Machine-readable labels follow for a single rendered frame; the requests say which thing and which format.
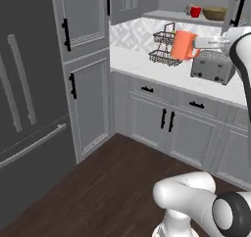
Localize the grey drawer front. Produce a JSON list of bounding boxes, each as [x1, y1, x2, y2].
[[177, 91, 224, 119], [232, 106, 251, 131], [129, 78, 179, 106]]

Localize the short grey tall-cabinet door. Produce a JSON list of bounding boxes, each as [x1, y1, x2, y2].
[[51, 0, 111, 63]]

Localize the grey fridge drawer handle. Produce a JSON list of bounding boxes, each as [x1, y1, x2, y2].
[[0, 122, 68, 170]]

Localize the dark grey fridge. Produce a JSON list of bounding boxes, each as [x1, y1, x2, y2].
[[0, 0, 78, 231]]

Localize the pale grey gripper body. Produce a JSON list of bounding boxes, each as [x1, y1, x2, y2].
[[192, 35, 230, 50]]

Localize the black handle of short door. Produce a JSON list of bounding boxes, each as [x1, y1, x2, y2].
[[61, 18, 73, 52]]

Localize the long black wall cabinet handle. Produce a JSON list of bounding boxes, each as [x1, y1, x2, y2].
[[228, 0, 249, 28]]

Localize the silver toaster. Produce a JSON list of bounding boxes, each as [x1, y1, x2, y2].
[[189, 49, 237, 86]]

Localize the grey wall cabinet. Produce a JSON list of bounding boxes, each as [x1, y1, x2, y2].
[[109, 0, 161, 26]]

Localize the black handle of long door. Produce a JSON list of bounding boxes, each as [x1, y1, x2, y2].
[[68, 72, 77, 100]]

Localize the grey base cabinet door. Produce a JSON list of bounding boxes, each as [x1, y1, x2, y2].
[[168, 108, 220, 170], [129, 94, 169, 150], [216, 125, 251, 189]]

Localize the black two-tier wire stand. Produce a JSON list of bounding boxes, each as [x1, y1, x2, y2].
[[148, 22, 184, 68]]

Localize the grey wall shelf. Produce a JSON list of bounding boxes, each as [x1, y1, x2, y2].
[[141, 9, 226, 28]]

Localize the grey fridge door handle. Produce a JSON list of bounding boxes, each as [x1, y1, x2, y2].
[[6, 33, 37, 126], [0, 54, 24, 133]]

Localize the black drawer handle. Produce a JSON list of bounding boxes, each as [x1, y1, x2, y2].
[[140, 85, 155, 94], [188, 101, 206, 111]]

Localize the grey wall cabinet door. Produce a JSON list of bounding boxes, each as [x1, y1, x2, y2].
[[222, 0, 251, 33]]

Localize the long grey tall-cabinet door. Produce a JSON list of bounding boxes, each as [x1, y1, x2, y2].
[[63, 56, 113, 165]]

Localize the olive brown bowl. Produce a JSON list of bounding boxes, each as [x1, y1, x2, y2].
[[202, 7, 228, 22]]

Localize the black base cabinet handle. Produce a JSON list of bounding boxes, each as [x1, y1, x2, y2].
[[168, 111, 176, 133], [160, 108, 168, 130]]

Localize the red mug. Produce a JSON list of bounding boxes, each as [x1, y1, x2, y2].
[[189, 5, 203, 19]]

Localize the orange mug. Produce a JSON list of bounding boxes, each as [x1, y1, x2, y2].
[[170, 29, 201, 62]]

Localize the grey mug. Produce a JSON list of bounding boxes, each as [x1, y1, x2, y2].
[[184, 4, 194, 16]]

